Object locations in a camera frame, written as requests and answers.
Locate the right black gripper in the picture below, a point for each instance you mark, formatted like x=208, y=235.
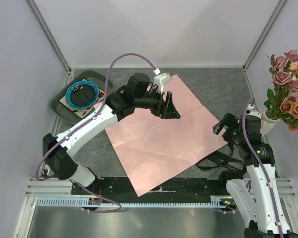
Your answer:
x=229, y=119

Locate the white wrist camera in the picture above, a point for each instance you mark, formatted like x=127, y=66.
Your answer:
x=161, y=79
x=253, y=111

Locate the black ribbon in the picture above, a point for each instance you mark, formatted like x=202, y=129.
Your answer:
x=222, y=160

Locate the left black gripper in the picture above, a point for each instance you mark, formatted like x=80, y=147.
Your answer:
x=166, y=110

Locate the orange dried flower spray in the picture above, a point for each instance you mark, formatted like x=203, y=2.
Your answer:
x=285, y=111

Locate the aluminium frame post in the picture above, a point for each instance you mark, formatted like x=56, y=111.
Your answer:
x=264, y=33
x=48, y=34

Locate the purple flower bouquet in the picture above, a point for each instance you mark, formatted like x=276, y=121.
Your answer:
x=153, y=150

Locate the dark green tray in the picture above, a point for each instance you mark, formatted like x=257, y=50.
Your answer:
x=63, y=111

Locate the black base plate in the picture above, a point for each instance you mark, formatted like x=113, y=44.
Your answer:
x=95, y=188

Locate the aluminium front rail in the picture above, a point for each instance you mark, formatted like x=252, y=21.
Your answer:
x=47, y=188

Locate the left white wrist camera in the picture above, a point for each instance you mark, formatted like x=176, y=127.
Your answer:
x=161, y=79

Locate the right aluminium frame post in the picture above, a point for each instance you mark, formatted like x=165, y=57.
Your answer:
x=264, y=33

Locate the light blue cable duct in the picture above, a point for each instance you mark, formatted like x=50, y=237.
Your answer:
x=164, y=204

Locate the blue rimmed black plate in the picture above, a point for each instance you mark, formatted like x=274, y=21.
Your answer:
x=82, y=95

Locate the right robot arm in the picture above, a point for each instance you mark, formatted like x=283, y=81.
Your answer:
x=262, y=213

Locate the white ceramic vase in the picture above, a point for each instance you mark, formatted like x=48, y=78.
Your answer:
x=267, y=124

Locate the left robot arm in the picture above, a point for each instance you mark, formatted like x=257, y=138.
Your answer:
x=58, y=151

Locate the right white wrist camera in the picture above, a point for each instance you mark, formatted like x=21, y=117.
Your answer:
x=253, y=111

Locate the left aluminium frame post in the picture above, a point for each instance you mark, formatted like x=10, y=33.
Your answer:
x=48, y=34

